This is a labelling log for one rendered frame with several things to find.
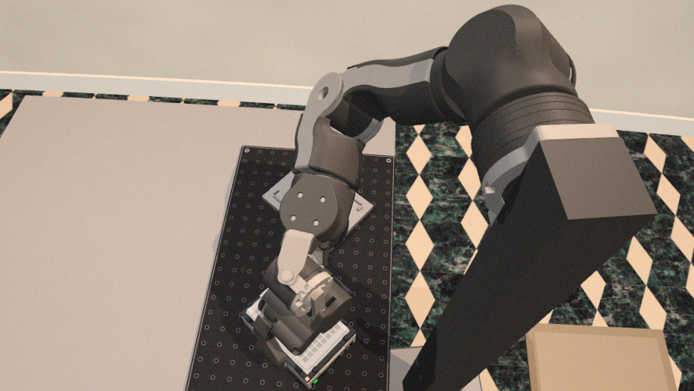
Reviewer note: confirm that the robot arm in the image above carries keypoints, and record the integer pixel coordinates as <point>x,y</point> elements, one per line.
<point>498,56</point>

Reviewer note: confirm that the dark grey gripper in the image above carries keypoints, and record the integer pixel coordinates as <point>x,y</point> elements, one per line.
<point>297,333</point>

